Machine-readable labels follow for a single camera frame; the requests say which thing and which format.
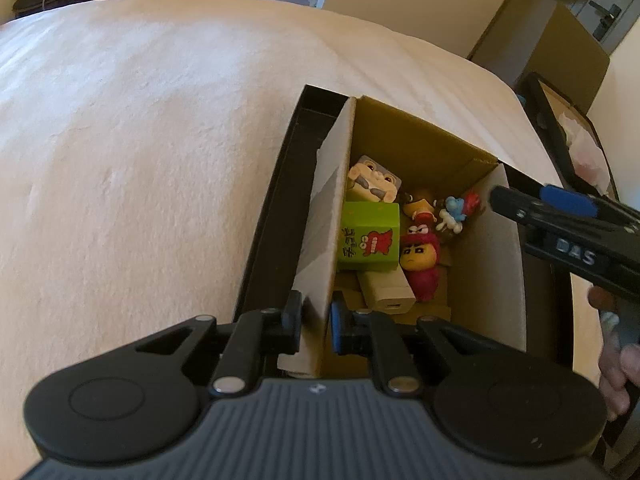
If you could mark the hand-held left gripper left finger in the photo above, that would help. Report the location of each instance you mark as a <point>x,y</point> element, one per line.
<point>292,325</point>

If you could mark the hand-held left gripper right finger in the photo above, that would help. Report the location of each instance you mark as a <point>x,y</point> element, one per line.
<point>337,330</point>

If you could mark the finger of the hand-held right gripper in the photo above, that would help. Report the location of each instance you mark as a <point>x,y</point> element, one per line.
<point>515,205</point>
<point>570,201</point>

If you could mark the small red toy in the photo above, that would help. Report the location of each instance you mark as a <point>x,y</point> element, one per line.
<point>472,200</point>

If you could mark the white charger block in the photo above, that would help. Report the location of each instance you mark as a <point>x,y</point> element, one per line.
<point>385,292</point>

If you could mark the small blue white figure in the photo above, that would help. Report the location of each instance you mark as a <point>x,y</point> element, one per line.
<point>452,215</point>

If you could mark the small yellow red figure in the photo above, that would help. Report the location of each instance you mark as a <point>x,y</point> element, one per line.
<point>420,207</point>

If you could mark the green cube toy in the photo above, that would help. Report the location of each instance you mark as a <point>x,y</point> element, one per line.
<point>370,235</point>

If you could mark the magenta plush doll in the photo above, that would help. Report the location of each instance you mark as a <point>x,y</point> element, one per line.
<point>422,270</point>

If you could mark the brown cardboard box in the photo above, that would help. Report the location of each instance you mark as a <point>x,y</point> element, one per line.
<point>415,140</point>

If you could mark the beige block figure toy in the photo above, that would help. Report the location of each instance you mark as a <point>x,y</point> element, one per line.
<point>372,180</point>

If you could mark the person's right hand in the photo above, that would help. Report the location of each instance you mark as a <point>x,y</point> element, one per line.
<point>622,380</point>

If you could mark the white tissue paper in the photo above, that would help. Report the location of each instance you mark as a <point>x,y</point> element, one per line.
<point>585,150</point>

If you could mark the black tray with tissue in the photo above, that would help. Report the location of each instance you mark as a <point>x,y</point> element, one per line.
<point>545,120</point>

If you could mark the large cardboard sheet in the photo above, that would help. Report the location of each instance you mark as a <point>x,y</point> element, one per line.
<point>555,45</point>

